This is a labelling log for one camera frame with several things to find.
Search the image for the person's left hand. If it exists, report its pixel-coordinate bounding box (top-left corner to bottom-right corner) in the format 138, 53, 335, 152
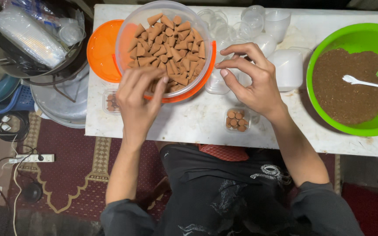
115, 67, 170, 139

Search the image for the person's right hand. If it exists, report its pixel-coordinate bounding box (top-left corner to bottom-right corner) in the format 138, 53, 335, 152
214, 42, 287, 123

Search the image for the cluster of packed brown cones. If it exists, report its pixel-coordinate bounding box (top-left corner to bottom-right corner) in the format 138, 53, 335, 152
106, 94, 120, 113
226, 110, 249, 132

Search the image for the white plastic container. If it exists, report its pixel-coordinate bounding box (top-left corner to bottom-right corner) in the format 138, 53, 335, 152
267, 49, 304, 92

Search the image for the empty small clear box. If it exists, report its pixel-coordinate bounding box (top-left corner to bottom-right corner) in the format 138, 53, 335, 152
205, 67, 231, 95

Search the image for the heap of clear plastic cups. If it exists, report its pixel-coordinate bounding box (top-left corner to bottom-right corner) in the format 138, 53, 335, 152
197, 5, 314, 66

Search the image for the orange plastic lid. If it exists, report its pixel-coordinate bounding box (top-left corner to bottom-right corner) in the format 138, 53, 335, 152
86, 19, 126, 83

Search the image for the pile of brown incense cones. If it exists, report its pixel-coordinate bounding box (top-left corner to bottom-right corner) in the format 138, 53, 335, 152
127, 12, 207, 93

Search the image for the clear tub with orange rim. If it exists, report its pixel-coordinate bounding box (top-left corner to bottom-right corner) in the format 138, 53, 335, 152
115, 0, 217, 104

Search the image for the red patterned cloth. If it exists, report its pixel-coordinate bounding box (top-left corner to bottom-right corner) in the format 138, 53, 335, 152
198, 144, 250, 162

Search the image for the large steel basin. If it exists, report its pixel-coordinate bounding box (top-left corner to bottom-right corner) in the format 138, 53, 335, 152
30, 64, 90, 129

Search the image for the brown powder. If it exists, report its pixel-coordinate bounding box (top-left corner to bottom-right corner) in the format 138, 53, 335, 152
312, 48, 378, 126

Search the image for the maroon patterned rug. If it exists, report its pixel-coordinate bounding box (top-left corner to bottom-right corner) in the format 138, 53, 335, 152
7, 112, 341, 224

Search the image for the bag of clear cups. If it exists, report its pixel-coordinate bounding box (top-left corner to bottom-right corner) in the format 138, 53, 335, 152
57, 10, 87, 47

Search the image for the green plastic bowl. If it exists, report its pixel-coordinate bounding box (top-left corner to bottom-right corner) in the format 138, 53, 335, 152
306, 23, 378, 137

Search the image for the white plastic spoon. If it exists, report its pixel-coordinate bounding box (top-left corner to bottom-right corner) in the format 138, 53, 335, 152
342, 75, 378, 91

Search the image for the black metal pot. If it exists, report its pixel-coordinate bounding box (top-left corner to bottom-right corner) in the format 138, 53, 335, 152
0, 0, 90, 86

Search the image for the person's black clothing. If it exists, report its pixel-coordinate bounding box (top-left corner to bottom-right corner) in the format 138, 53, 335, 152
100, 144, 365, 236

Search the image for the white power strip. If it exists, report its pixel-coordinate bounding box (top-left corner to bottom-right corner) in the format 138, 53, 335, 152
9, 154, 55, 164

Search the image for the blue plastic basket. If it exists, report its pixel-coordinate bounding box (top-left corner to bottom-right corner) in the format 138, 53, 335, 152
0, 75, 35, 114

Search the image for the wrapped pack of plastic containers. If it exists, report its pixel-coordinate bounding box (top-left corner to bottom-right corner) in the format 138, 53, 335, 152
0, 6, 69, 69

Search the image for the black round device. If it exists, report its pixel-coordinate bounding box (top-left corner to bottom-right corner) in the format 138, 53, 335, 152
21, 181, 44, 203

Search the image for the red mat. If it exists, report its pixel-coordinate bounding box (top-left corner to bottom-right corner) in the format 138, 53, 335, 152
341, 182, 378, 236

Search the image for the coiled black cable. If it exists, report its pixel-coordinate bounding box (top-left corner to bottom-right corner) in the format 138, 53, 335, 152
0, 111, 31, 143

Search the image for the white cable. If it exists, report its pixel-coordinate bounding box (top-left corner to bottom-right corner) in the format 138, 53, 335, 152
11, 135, 24, 236

